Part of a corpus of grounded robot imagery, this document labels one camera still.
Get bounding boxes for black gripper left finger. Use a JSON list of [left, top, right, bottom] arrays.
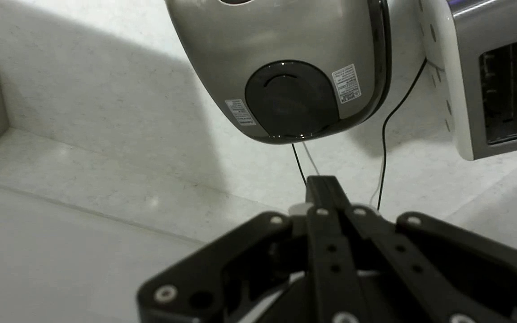
[[137, 175, 359, 323]]

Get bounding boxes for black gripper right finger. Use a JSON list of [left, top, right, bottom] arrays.
[[327, 175, 517, 323]]

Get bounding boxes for silver rice cooker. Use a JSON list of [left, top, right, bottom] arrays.
[[164, 0, 393, 146]]

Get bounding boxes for silver toaster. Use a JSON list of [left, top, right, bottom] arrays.
[[419, 0, 517, 164]]

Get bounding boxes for thin black power cord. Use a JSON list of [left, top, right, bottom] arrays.
[[374, 58, 429, 214]]

